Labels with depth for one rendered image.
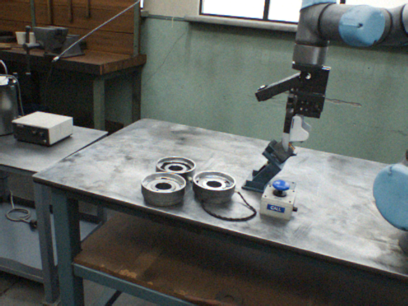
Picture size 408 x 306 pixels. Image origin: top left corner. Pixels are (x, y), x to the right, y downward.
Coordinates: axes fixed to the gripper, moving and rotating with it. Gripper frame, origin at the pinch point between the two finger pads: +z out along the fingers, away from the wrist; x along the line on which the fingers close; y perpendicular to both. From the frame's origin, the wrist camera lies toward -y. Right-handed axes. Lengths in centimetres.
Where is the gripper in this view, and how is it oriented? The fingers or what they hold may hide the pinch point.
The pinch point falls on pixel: (285, 143)
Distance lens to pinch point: 97.7
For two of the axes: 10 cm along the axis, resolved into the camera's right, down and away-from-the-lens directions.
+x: 3.6, -3.2, 8.7
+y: 9.3, 2.0, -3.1
